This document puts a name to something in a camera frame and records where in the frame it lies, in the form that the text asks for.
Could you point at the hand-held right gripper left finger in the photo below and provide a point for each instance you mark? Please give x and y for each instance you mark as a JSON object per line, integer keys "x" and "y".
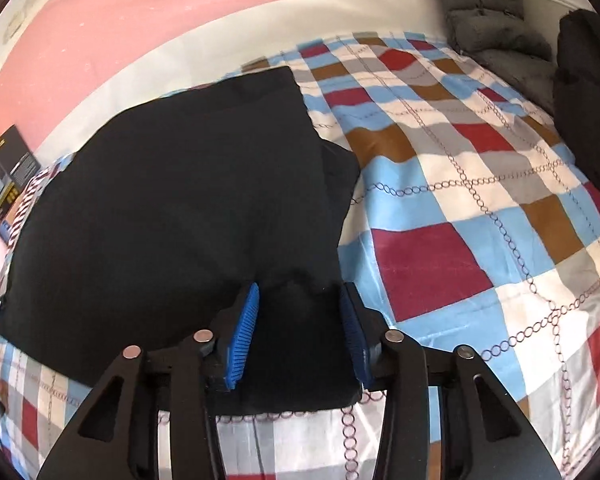
{"x": 240, "y": 340}

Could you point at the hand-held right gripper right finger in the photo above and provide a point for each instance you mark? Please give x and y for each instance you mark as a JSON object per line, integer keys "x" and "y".
{"x": 355, "y": 340}

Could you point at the red white patterned cloth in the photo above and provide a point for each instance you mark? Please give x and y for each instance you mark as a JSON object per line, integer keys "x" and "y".
{"x": 30, "y": 200}

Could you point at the checkered bed sheet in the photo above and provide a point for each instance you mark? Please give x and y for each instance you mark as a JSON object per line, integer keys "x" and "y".
{"x": 455, "y": 260}

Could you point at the black and yellow box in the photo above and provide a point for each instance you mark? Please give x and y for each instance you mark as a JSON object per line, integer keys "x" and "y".
{"x": 10, "y": 170}

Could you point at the grey puffer jacket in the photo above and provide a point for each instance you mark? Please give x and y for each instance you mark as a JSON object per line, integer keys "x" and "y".
{"x": 490, "y": 25}

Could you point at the black puffer jacket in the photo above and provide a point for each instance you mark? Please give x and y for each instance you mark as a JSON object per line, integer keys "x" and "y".
{"x": 590, "y": 85}

